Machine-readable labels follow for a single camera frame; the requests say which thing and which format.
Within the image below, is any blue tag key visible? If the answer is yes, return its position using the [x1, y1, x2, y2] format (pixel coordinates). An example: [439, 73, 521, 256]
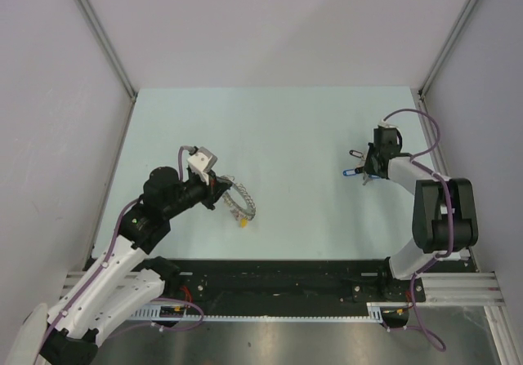
[342, 167, 364, 177]
[362, 173, 381, 185]

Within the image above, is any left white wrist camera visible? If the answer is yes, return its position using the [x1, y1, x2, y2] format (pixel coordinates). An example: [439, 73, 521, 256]
[187, 147, 217, 185]

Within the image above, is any black tag key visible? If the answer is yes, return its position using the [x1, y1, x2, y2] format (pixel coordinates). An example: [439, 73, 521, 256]
[349, 149, 365, 160]

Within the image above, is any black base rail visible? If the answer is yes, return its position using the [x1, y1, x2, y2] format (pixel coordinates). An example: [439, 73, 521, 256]
[83, 258, 479, 317]

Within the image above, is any left aluminium frame post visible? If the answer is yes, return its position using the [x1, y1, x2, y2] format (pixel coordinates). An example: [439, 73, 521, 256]
[74, 0, 137, 103]

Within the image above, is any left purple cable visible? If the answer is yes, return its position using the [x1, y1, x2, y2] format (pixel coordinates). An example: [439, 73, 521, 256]
[38, 145, 205, 358]

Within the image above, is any purple cable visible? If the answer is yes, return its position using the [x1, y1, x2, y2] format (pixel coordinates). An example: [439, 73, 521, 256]
[383, 109, 457, 352]
[38, 145, 205, 358]

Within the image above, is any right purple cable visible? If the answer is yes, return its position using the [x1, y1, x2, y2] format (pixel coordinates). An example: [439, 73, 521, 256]
[383, 109, 457, 352]

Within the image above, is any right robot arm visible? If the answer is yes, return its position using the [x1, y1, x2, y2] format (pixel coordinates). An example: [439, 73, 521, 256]
[363, 124, 479, 300]

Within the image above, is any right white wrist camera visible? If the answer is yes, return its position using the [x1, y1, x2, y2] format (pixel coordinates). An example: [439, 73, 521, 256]
[378, 119, 399, 130]

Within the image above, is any right aluminium frame post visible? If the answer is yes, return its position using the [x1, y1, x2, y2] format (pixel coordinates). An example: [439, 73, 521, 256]
[417, 0, 481, 100]

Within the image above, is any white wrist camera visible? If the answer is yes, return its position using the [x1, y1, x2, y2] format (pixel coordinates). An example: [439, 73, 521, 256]
[187, 147, 217, 185]
[378, 119, 399, 130]

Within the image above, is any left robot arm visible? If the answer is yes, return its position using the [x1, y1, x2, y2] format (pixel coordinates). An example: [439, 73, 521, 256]
[39, 167, 233, 364]

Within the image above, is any grey cable duct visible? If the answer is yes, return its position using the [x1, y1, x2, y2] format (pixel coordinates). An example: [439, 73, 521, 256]
[130, 304, 387, 323]

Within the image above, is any aluminium frame post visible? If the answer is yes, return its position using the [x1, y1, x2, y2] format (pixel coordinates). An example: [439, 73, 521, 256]
[417, 0, 481, 100]
[74, 0, 137, 103]

